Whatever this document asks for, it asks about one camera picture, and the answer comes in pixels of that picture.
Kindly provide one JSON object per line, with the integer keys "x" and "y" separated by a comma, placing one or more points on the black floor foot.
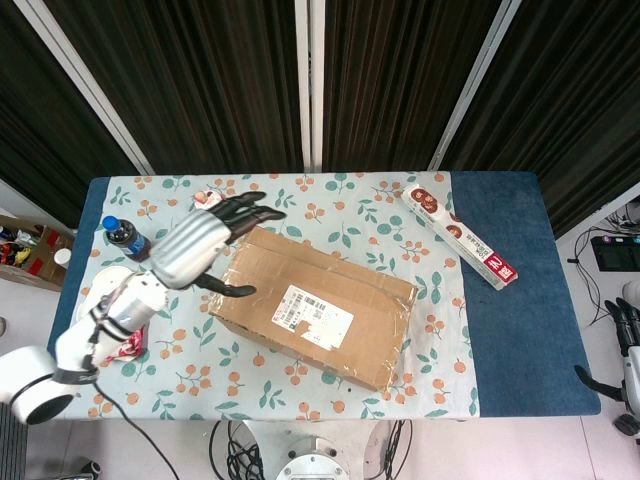
{"x": 627, "y": 425}

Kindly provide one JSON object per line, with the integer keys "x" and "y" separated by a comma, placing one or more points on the black flat floor device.
{"x": 615, "y": 255}

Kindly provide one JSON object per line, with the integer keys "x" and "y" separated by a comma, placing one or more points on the brown cardboard shipping box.
{"x": 310, "y": 280}

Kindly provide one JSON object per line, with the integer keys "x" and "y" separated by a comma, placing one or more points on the red snack bag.
{"x": 132, "y": 346}

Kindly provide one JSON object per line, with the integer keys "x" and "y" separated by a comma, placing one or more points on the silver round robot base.
{"x": 312, "y": 465}

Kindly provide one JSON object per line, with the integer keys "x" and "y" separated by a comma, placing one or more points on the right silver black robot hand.
{"x": 631, "y": 370}

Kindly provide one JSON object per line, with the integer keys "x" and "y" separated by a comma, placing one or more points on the long cling film box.
{"x": 462, "y": 237}

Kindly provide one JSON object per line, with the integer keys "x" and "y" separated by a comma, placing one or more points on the dark pleated screen panel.
{"x": 200, "y": 75}
{"x": 30, "y": 125}
{"x": 400, "y": 75}
{"x": 575, "y": 100}

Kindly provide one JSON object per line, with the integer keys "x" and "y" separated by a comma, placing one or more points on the black ribbed panel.
{"x": 10, "y": 450}

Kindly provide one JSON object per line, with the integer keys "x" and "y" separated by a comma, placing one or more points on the cola bottle with blue cap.
{"x": 127, "y": 242}

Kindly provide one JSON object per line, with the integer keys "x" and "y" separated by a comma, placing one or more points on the pink cupcake toy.
{"x": 204, "y": 197}

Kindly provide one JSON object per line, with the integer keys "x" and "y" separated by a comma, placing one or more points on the blue padded table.
{"x": 525, "y": 325}

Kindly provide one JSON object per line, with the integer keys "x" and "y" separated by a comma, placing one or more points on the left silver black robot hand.
{"x": 187, "y": 250}

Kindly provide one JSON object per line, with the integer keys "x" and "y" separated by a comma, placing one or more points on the white round floor device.
{"x": 632, "y": 290}

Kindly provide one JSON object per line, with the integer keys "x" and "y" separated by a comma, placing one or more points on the small white jar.
{"x": 62, "y": 257}

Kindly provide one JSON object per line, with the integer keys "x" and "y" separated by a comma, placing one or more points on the open cardboard box with clutter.
{"x": 15, "y": 272}

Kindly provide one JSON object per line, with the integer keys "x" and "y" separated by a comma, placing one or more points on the floral fruit print tablecloth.
{"x": 350, "y": 210}

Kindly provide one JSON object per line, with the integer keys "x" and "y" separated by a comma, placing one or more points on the white plastic tray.
{"x": 107, "y": 282}

